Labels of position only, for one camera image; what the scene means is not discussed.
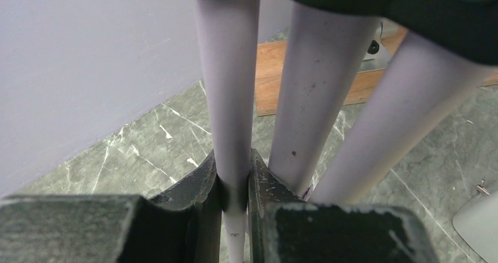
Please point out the white perforated music stand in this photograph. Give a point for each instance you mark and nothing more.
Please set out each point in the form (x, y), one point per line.
(449, 50)

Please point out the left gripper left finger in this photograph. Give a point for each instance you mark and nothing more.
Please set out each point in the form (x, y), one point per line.
(180, 224)

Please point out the metal mounting bracket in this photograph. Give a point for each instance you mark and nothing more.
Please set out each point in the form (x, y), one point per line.
(377, 56)

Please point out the white metronome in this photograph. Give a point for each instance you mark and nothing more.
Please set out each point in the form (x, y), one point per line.
(476, 223)

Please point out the wooden base board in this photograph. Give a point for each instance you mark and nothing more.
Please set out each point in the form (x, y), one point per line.
(270, 59)

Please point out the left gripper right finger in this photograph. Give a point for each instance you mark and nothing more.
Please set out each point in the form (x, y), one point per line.
(285, 228)

